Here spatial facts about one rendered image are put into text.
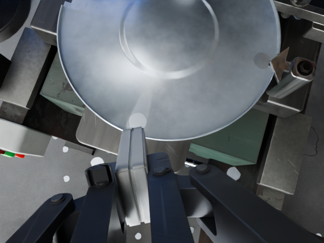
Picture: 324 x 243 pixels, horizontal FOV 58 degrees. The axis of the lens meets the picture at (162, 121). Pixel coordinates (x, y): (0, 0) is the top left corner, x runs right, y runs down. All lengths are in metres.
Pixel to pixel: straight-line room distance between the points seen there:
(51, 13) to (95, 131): 0.23
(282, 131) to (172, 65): 0.25
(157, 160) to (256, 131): 0.38
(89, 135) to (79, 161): 0.81
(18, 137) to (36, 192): 0.67
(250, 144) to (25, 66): 0.42
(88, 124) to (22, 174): 0.89
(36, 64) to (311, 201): 1.07
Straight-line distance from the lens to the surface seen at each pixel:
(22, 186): 1.25
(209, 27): 0.40
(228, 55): 0.40
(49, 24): 0.52
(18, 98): 0.57
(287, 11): 0.50
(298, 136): 0.56
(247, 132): 0.52
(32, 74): 0.57
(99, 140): 0.37
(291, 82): 0.42
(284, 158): 0.54
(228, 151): 0.51
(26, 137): 0.58
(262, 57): 0.41
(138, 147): 0.16
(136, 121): 0.36
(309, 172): 1.28
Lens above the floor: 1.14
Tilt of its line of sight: 80 degrees down
